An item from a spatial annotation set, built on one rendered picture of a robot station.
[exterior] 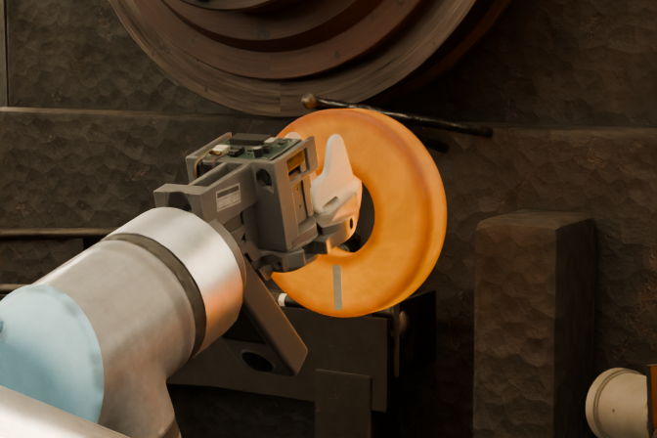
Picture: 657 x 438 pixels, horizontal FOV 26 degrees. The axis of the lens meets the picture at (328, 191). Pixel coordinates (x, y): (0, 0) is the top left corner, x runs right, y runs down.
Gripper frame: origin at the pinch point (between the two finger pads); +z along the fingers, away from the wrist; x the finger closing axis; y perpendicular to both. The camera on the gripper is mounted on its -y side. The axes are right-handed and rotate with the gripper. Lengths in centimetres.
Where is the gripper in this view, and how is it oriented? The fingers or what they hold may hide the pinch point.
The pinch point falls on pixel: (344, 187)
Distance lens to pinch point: 105.8
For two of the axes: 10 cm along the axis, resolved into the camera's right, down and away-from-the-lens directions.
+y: -1.3, -9.3, -3.4
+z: 4.9, -3.6, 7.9
